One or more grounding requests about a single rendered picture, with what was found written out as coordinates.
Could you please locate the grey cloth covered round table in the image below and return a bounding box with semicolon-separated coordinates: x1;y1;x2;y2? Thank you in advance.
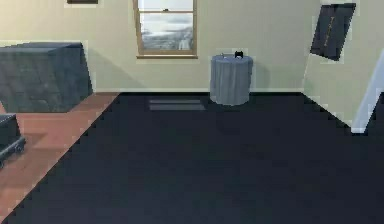
209;54;254;106

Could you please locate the wooden framed window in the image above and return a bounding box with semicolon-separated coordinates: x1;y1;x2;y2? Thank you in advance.
132;0;199;60

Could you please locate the dark grey sofa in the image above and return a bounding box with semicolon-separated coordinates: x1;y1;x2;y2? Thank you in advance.
0;41;94;114

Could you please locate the white room door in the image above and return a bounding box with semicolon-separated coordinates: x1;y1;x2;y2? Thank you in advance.
351;48;384;134

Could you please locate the dark grey wheeled ottoman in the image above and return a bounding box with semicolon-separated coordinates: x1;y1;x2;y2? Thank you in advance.
0;113;27;169

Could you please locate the dark framed wall picture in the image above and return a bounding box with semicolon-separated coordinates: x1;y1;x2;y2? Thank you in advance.
309;2;357;62

